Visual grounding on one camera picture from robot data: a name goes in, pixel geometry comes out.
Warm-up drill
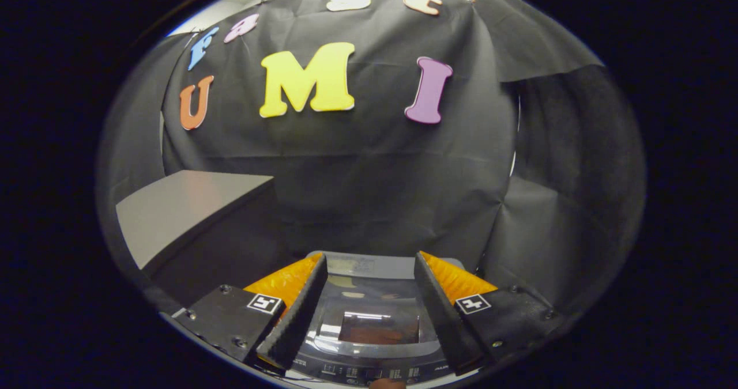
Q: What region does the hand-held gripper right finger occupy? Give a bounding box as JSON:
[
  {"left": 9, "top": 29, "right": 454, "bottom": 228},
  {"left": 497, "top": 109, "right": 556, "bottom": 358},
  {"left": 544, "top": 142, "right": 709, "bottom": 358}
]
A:
[{"left": 413, "top": 251, "right": 563, "bottom": 377}]

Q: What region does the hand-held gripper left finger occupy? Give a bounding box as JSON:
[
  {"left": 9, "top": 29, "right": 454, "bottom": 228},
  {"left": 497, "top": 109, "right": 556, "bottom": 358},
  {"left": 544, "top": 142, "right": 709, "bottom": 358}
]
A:
[{"left": 173, "top": 253, "right": 329, "bottom": 372}]

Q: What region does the grey washing machine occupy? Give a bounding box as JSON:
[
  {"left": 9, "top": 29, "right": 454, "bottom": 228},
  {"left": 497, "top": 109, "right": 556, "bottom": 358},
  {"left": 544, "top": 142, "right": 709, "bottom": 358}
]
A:
[{"left": 285, "top": 251, "right": 480, "bottom": 387}]

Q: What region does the grey cabinet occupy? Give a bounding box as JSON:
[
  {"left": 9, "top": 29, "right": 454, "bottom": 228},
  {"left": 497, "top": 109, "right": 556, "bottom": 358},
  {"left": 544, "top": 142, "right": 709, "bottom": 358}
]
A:
[{"left": 115, "top": 169, "right": 292, "bottom": 316}]

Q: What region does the black backdrop cloth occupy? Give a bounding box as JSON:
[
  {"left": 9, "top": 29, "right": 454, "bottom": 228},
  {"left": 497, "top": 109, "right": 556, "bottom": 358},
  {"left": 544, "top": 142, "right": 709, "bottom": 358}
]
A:
[{"left": 96, "top": 0, "right": 646, "bottom": 322}]

